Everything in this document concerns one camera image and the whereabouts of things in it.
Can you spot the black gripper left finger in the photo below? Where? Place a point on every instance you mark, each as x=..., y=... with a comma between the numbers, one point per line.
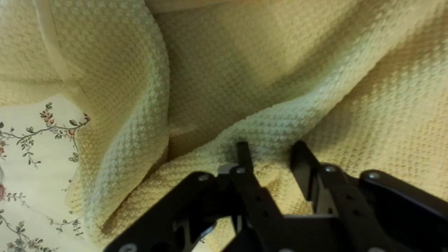
x=210, y=205

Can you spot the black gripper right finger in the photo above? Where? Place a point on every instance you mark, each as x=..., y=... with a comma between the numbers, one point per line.
x=382, y=211

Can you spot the yellow waffle weave towel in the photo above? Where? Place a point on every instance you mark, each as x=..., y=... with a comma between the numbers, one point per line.
x=280, y=71

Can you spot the floral print bed sheet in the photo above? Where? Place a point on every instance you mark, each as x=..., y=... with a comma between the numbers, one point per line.
x=28, y=163

